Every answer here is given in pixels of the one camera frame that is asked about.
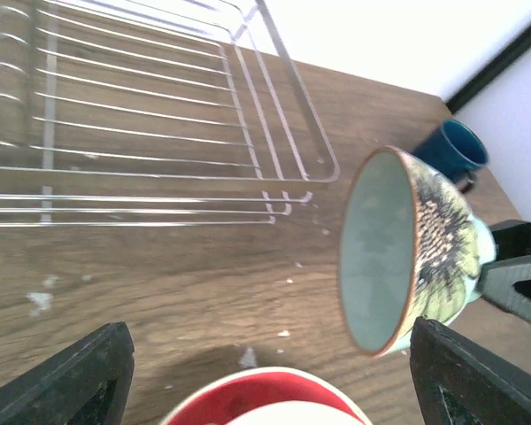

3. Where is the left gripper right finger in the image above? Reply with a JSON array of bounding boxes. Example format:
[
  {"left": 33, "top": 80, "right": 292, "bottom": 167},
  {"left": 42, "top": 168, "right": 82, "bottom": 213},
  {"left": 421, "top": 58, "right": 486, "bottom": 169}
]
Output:
[{"left": 410, "top": 317, "right": 531, "bottom": 424}]

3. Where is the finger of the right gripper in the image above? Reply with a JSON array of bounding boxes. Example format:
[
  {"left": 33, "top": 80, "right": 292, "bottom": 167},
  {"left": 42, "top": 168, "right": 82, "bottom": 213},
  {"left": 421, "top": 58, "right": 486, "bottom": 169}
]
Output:
[
  {"left": 477, "top": 255, "right": 531, "bottom": 324},
  {"left": 489, "top": 220, "right": 531, "bottom": 261}
]

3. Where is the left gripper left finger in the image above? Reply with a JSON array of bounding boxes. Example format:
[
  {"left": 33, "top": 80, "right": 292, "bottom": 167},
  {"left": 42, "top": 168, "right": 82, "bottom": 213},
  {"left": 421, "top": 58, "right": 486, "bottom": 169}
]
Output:
[{"left": 0, "top": 322, "right": 135, "bottom": 424}]

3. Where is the green floral bowl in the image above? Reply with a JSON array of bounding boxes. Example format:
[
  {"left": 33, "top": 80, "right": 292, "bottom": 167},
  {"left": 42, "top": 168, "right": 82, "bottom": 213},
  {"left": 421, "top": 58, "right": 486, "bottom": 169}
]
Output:
[{"left": 338, "top": 145, "right": 497, "bottom": 358}]

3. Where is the dark blue mug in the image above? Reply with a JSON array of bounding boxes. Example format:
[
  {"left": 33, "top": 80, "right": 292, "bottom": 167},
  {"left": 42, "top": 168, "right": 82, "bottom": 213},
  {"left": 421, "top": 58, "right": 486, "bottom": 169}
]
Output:
[{"left": 412, "top": 119, "right": 489, "bottom": 194}]

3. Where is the pink plate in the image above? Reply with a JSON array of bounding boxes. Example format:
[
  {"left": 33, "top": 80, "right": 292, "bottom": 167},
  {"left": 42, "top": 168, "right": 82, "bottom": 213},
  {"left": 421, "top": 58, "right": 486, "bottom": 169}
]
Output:
[{"left": 158, "top": 366, "right": 375, "bottom": 425}]

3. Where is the red plate underneath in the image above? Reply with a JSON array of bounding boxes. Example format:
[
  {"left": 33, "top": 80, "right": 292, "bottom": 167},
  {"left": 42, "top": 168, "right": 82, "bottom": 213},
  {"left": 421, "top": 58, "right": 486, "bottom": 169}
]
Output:
[{"left": 170, "top": 370, "right": 359, "bottom": 425}]

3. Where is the wire dish rack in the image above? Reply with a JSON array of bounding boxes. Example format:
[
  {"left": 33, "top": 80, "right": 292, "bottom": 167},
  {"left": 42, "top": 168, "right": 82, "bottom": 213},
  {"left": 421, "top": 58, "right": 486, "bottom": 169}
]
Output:
[{"left": 0, "top": 1, "right": 340, "bottom": 228}]

